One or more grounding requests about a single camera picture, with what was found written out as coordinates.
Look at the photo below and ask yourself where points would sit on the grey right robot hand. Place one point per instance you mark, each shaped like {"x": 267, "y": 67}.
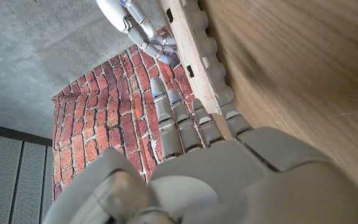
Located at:
{"x": 135, "y": 21}

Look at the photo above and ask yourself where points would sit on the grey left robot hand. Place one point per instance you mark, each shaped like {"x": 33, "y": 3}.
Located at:
{"x": 228, "y": 180}

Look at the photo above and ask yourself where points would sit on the grey cardboard egg carton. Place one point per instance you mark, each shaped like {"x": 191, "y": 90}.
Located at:
{"x": 197, "y": 56}

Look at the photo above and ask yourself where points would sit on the red brick printed backdrop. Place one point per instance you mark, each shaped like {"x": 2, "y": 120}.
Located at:
{"x": 104, "y": 118}

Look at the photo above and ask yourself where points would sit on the grey perforated panel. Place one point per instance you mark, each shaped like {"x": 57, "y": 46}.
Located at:
{"x": 11, "y": 180}

